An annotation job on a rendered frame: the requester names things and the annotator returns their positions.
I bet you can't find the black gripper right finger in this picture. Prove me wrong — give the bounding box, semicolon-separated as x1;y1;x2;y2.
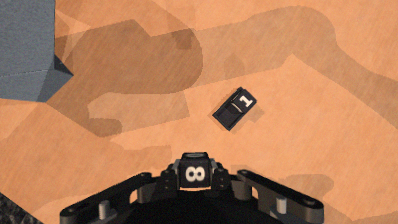
209;158;324;224

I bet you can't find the black calendar cube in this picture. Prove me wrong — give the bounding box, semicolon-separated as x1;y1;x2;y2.
230;89;257;113
180;152;210;188

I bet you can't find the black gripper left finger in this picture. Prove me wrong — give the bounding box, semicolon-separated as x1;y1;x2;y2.
59;159;181;224

